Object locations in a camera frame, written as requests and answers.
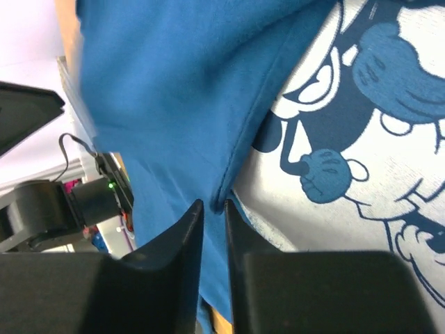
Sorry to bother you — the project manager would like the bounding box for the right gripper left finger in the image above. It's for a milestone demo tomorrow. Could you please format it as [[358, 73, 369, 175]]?
[[83, 200, 204, 333]]

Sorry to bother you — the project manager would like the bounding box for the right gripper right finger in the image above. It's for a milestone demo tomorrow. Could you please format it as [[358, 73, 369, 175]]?
[[225, 200, 278, 333]]

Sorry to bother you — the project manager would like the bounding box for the blue t-shirt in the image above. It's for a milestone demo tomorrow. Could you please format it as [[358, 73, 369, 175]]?
[[74, 0, 445, 334]]

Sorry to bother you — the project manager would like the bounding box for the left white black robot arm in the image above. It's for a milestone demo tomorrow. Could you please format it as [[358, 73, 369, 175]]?
[[1, 82, 134, 252]]

